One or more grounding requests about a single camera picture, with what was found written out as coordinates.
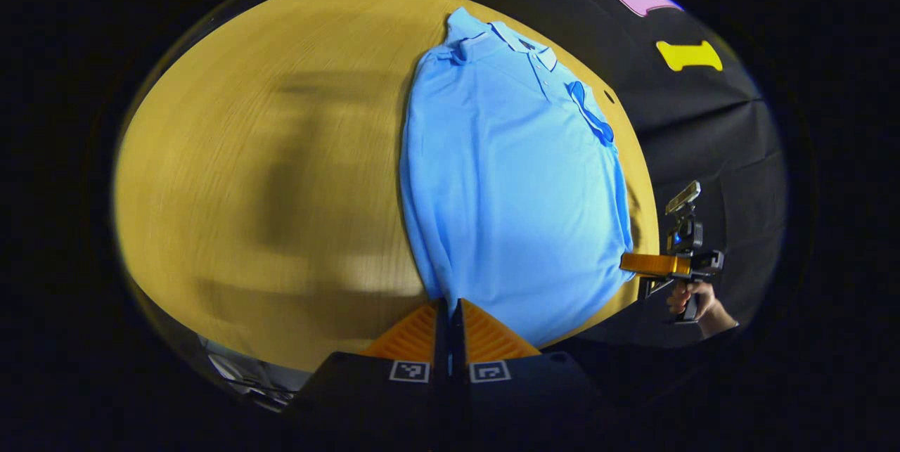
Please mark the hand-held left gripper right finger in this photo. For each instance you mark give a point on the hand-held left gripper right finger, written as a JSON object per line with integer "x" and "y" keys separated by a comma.
{"x": 506, "y": 389}

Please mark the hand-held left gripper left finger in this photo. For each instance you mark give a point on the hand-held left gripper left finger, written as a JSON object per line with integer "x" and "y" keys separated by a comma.
{"x": 401, "y": 389}

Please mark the light blue T-shirt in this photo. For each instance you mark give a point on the light blue T-shirt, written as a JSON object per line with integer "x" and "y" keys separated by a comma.
{"x": 513, "y": 192}

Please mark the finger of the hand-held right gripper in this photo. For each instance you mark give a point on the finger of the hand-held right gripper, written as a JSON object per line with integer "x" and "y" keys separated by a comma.
{"x": 654, "y": 264}

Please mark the black backdrop cloth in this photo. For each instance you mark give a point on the black backdrop cloth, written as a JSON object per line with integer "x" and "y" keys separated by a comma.
{"x": 703, "y": 128}

